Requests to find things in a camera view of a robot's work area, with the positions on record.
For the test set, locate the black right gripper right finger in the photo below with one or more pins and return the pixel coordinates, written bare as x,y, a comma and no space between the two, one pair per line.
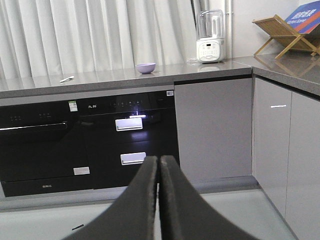
185,215

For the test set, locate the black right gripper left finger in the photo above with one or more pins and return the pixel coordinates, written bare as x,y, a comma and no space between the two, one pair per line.
132,215

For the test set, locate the purple plastic bowl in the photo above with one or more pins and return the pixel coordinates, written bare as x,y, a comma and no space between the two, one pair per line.
146,68

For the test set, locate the pale green plastic spoon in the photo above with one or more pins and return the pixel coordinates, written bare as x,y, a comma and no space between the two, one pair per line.
67,79

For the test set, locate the black tape strip on floor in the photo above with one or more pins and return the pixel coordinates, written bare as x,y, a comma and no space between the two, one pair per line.
77,227

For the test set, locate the black disinfection cabinet with drawers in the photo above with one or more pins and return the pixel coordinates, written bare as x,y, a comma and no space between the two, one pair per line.
121,130

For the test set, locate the black built-in dishwasher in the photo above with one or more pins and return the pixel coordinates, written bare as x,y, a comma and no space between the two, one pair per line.
42,149

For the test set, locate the grey side cabinet door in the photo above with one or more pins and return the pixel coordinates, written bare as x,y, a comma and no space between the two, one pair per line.
286,154

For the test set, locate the white blender appliance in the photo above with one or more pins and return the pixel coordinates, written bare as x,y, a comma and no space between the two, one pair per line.
210,36

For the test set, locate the white curtain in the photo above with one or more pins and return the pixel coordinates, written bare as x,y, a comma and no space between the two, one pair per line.
55,37

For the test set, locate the wooden dish rack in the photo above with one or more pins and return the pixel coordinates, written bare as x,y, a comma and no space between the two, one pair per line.
287,36

